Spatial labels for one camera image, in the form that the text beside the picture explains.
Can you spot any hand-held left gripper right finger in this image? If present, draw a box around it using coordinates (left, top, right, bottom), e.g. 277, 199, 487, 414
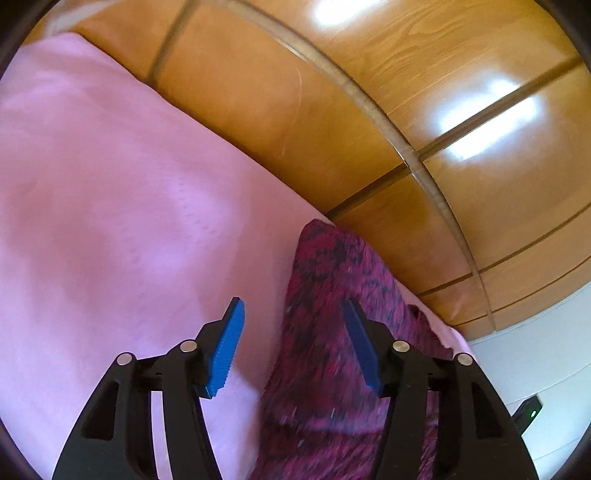
342, 298, 540, 480

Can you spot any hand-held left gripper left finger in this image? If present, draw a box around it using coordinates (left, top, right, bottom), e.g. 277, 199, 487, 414
52, 296, 246, 480

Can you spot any red black patterned garment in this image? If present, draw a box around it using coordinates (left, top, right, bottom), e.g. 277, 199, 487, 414
249, 218, 455, 480

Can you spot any pink blanket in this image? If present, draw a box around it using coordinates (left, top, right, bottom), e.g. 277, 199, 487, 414
0, 34, 472, 480

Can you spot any wooden wardrobe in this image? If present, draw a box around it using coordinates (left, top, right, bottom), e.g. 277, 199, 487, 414
46, 0, 591, 342

